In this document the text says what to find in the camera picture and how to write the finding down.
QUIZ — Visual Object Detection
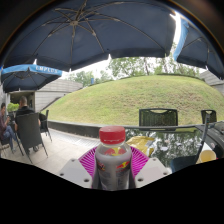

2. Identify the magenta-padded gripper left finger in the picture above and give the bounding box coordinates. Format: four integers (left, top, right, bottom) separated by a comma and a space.
56, 145, 101, 190

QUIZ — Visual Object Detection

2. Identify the large navy patio umbrella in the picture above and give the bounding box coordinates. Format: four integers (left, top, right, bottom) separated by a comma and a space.
0, 0, 177, 73

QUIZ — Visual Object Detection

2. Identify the wide dark wicker chair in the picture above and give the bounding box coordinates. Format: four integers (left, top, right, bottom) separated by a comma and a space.
138, 108, 179, 127

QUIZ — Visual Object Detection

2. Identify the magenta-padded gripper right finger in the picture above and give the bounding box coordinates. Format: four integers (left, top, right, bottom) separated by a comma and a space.
129, 145, 173, 189

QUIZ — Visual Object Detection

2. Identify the navy umbrella with lettered band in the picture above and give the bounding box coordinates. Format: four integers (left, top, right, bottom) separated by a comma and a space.
0, 64, 64, 94

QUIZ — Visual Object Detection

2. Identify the person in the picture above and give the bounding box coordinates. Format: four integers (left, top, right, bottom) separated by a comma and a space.
13, 95, 43, 128
0, 102, 16, 151

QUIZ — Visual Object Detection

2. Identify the narrow dark wicker chair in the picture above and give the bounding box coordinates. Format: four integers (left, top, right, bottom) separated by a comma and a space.
200, 109, 218, 124

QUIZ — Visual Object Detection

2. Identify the red-capped drink bottle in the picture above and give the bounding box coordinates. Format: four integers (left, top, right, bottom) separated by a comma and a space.
91, 125, 137, 192

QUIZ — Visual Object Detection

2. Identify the navy umbrella with blue edge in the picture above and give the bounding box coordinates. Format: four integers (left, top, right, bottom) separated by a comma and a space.
173, 16, 224, 79

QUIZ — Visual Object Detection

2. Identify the dark patio chair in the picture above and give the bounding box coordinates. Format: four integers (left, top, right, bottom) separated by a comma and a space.
39, 109, 53, 143

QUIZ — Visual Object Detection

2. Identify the cream yellow mug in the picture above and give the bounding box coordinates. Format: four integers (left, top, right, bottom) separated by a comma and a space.
199, 149, 218, 164

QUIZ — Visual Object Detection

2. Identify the dark wicker armchair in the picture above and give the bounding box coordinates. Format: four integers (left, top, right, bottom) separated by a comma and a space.
14, 112, 49, 164

